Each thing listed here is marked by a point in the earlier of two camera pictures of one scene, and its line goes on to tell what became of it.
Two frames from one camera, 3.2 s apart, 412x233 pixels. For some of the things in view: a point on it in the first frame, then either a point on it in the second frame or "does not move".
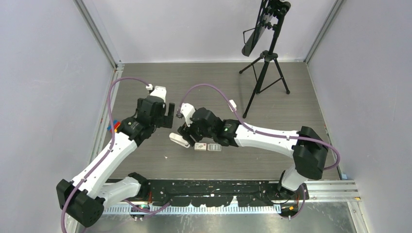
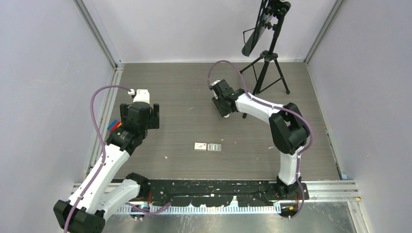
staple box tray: (215, 147) does not move
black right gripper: (185, 131) -> (223, 112)
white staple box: (200, 146) does not move
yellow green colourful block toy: (116, 124) does not move
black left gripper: (165, 121) -> (152, 123)
